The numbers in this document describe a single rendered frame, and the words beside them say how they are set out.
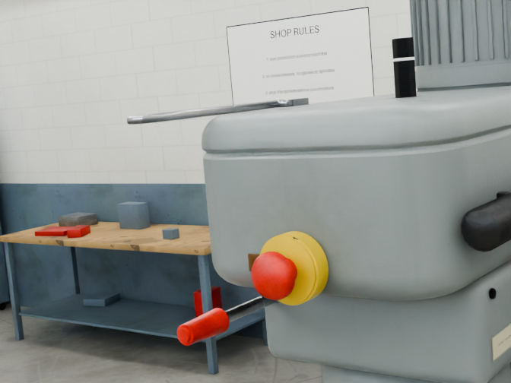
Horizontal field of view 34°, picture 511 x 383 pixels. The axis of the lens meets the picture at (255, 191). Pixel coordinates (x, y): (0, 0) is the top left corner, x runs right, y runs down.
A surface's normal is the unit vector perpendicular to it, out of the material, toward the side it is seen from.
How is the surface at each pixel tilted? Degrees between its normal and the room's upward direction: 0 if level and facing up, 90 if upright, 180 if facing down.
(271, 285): 93
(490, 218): 90
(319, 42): 90
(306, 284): 90
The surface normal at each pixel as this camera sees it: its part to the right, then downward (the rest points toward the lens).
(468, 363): -0.46, 0.15
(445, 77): -0.77, 0.15
